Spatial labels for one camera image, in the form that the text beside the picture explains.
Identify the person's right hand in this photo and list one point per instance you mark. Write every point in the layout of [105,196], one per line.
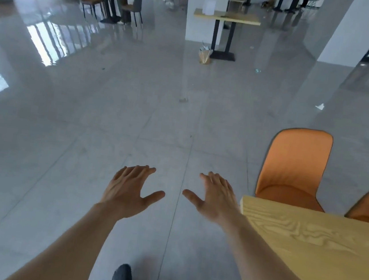
[218,204]

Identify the person's left hand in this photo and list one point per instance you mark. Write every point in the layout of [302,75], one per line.
[127,193]

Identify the person's right thumb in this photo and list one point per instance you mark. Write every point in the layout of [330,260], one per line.
[192,198]

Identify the person's left thumb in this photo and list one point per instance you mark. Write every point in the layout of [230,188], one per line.
[154,197]

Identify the person's right forearm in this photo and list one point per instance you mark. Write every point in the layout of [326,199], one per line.
[266,265]

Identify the person's left forearm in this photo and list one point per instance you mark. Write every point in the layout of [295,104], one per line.
[70,248]

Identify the brown paper bag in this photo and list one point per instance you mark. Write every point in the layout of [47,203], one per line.
[204,56]

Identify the light wooden table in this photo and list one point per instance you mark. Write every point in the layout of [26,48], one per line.
[325,249]

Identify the white paper scrap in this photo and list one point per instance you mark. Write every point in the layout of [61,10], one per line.
[320,107]

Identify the wooden table with black legs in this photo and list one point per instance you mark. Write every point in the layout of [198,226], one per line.
[228,16]

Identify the white translucent box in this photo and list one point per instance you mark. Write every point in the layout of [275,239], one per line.
[209,7]

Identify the grey chair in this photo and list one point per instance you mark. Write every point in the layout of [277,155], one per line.
[136,3]

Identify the black pedestal table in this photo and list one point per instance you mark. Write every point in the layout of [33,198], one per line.
[293,2]

